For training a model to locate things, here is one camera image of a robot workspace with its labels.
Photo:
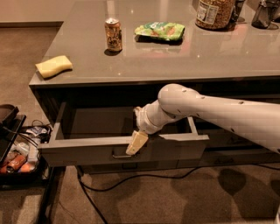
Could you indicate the dark glass pitcher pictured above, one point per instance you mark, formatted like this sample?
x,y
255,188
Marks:
x,y
264,15

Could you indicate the grey drawer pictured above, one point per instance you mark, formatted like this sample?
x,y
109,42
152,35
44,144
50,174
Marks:
x,y
100,136
128,167

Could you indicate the grey bottom left drawer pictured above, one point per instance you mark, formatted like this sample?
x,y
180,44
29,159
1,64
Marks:
x,y
128,167

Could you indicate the orange soda can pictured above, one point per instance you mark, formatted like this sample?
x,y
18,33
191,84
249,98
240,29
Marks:
x,y
113,34

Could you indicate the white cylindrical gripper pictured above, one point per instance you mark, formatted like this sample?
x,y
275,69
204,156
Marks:
x,y
143,120

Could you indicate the green chip bag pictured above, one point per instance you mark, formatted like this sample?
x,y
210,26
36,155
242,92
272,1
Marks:
x,y
161,30

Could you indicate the yellow sponge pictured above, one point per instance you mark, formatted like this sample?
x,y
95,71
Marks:
x,y
53,66

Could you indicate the black cluttered bin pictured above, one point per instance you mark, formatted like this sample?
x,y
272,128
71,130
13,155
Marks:
x,y
23,163

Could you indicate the grey cabinet counter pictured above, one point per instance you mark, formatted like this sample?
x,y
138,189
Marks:
x,y
243,62

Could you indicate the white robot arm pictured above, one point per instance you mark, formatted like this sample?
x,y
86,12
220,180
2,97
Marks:
x,y
259,122

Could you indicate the large snack jar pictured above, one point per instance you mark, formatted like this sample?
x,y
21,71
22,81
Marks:
x,y
214,14

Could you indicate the grey top drawer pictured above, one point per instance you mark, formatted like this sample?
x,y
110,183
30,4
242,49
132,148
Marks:
x,y
100,136

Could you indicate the dark stemmed glass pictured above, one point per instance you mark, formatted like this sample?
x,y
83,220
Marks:
x,y
237,11

